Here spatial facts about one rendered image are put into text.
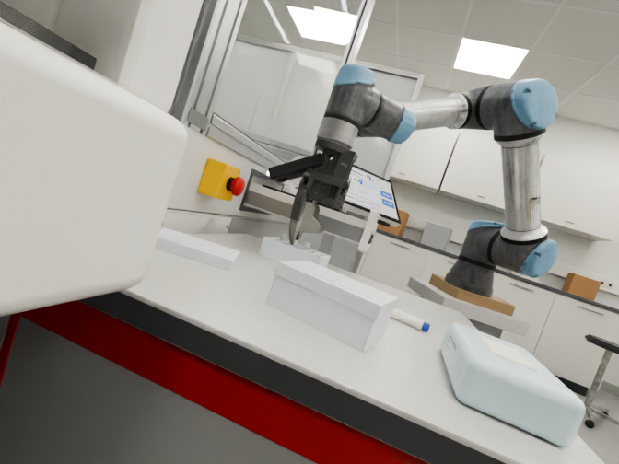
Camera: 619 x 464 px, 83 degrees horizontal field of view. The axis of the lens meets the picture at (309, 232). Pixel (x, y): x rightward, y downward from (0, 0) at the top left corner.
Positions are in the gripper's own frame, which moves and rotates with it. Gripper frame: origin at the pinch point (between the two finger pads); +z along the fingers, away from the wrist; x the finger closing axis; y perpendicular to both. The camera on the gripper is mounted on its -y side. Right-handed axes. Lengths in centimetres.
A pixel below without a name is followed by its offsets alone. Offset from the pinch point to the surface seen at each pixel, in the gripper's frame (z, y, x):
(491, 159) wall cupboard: -122, 78, 359
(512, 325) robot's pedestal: 7, 58, 49
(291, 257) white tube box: 3.4, 2.3, -3.4
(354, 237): -3.3, 9.6, 17.8
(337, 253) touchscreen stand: 13, -12, 128
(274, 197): -6.4, -13.4, 16.7
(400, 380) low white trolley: 5.2, 25.1, -35.2
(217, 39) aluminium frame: -29.0, -18.9, -15.4
